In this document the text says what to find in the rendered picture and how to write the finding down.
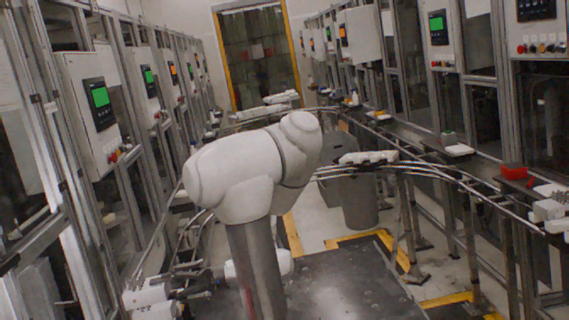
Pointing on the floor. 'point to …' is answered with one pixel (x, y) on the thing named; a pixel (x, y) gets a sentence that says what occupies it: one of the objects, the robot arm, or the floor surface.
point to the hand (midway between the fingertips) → (162, 287)
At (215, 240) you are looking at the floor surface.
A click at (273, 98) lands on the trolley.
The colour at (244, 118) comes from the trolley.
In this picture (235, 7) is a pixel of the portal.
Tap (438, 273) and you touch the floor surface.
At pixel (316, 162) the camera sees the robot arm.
